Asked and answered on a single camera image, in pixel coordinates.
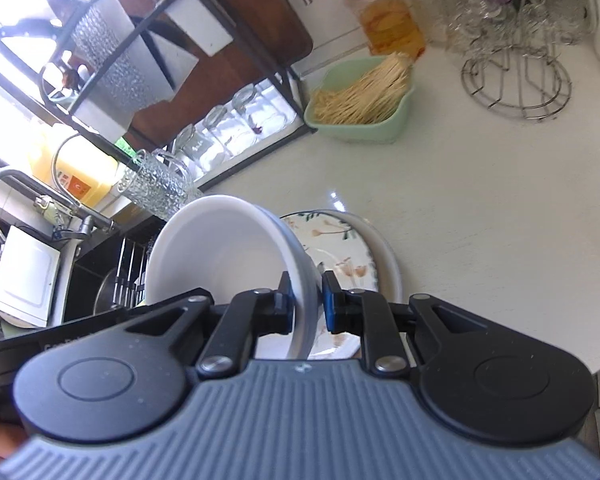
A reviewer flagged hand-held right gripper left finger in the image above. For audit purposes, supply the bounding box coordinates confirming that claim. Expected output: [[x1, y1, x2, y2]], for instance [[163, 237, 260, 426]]
[[125, 272, 298, 380]]

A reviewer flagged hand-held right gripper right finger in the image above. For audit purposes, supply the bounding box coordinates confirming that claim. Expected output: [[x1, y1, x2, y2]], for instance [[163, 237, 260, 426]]
[[321, 270, 482, 377]]

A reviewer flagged floral plate with dark rim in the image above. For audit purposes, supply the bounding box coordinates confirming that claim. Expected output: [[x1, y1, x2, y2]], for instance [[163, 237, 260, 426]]
[[279, 212, 381, 361]]

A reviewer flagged white ceramic bowl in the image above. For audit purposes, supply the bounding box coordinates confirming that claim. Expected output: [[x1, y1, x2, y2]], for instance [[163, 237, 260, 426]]
[[145, 195, 323, 361]]

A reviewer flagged white box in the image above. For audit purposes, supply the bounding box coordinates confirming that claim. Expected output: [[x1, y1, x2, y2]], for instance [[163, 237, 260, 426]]
[[0, 225, 63, 328]]

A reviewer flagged black kitchen sink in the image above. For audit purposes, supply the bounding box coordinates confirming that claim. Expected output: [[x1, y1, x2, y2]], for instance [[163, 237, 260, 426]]
[[55, 215, 167, 322]]

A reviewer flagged textured glass pitcher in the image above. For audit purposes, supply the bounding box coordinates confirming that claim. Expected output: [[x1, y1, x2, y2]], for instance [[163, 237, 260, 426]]
[[117, 149, 203, 222]]

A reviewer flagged tall metal faucet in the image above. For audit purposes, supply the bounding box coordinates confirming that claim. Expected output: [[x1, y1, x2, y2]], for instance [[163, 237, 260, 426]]
[[0, 167, 116, 261]]

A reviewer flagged green plastic basket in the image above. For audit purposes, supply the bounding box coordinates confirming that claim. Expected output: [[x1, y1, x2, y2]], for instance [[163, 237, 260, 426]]
[[304, 56, 416, 143]]

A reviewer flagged upturned small glass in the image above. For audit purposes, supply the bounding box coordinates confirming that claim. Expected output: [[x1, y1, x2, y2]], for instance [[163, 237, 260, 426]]
[[202, 107, 241, 153], [230, 85, 273, 133], [172, 127, 211, 171]]

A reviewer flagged yellow oil bottle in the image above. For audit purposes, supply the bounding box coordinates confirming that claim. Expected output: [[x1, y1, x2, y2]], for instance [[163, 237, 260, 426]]
[[27, 127, 124, 208]]

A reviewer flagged dried noodles bundle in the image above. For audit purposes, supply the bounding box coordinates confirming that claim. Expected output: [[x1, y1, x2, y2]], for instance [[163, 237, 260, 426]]
[[312, 52, 413, 126]]

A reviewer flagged small metal faucet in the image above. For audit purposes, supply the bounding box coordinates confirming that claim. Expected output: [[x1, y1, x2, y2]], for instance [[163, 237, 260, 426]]
[[51, 132, 88, 196]]

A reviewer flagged black dish rack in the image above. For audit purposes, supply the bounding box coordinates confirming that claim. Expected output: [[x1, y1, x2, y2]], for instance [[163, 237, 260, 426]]
[[40, 0, 312, 192]]

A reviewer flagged wooden cutting board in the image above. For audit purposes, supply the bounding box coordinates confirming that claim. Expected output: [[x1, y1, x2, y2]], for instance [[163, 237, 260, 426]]
[[115, 0, 315, 147]]

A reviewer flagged smooth steel cleaver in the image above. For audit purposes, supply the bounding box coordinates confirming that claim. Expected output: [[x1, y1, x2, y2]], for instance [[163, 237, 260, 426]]
[[164, 0, 237, 57]]

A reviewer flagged red lid plastic jar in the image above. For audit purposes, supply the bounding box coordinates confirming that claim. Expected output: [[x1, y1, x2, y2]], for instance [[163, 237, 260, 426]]
[[336, 0, 427, 61]]

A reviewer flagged textured steel cleaver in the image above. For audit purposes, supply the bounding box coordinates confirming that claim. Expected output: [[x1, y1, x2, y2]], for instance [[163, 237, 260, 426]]
[[71, 0, 177, 132]]

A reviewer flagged upturned clear glass cup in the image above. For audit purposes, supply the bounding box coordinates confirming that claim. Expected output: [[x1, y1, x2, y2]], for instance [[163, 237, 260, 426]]
[[445, 0, 522, 57]]

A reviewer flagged tall clear glass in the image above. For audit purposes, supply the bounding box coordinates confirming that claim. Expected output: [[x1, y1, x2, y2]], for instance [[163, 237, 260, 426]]
[[397, 0, 451, 43]]

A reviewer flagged upturned stemmed glass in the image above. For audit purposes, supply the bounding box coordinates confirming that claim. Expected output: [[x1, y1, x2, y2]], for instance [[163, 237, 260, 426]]
[[515, 0, 556, 48]]

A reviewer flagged clear glass mug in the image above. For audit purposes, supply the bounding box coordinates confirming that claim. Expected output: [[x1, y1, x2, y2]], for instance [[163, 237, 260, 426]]
[[550, 0, 598, 47]]

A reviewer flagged wire glass rack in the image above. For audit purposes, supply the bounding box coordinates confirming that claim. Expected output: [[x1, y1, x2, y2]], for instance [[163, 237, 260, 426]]
[[461, 0, 573, 121]]

